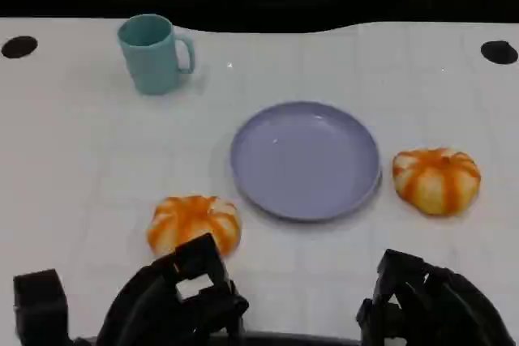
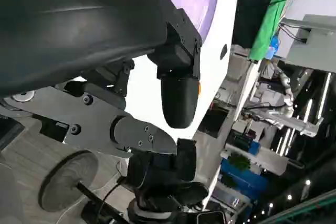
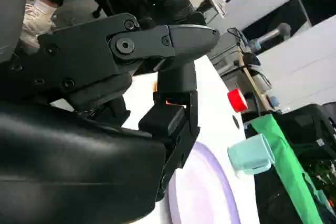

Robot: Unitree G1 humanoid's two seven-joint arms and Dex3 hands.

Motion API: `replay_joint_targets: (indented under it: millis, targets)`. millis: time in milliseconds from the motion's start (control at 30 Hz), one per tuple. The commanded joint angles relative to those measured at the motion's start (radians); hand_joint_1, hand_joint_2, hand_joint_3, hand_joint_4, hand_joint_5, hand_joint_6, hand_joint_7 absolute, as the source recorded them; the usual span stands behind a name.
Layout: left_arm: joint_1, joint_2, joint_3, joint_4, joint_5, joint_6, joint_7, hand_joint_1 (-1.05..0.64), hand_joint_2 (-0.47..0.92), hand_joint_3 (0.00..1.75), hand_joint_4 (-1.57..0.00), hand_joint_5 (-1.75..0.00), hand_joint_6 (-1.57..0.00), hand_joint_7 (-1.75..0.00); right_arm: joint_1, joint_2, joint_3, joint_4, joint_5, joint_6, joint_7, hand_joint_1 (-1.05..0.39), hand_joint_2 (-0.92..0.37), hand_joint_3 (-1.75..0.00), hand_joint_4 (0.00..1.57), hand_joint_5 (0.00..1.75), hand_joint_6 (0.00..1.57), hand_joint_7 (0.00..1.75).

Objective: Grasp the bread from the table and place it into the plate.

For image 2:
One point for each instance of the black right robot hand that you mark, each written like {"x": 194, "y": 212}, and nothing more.
{"x": 157, "y": 179}

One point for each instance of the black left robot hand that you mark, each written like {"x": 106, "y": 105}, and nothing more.
{"x": 78, "y": 24}

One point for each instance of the black rod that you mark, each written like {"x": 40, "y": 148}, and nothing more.
{"x": 89, "y": 192}

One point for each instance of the dark display screen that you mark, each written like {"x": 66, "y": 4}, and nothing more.
{"x": 216, "y": 218}

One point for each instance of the green plant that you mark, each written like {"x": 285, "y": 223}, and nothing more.
{"x": 239, "y": 161}

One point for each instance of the blue storage boxes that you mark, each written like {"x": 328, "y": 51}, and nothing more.
{"x": 244, "y": 179}

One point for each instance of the grey round disc base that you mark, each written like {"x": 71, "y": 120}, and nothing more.
{"x": 68, "y": 179}

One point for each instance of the orange white toy bread roll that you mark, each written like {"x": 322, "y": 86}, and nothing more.
{"x": 199, "y": 89}

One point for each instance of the lilac plate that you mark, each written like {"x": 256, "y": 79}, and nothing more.
{"x": 191, "y": 1}

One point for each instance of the grey machine beam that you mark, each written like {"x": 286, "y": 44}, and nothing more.
{"x": 296, "y": 124}

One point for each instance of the black curtain panel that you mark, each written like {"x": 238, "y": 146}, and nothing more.
{"x": 252, "y": 19}

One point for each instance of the green cloth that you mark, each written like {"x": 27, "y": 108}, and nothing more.
{"x": 267, "y": 24}

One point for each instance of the grey machine cabinet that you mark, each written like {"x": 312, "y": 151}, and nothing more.
{"x": 315, "y": 51}

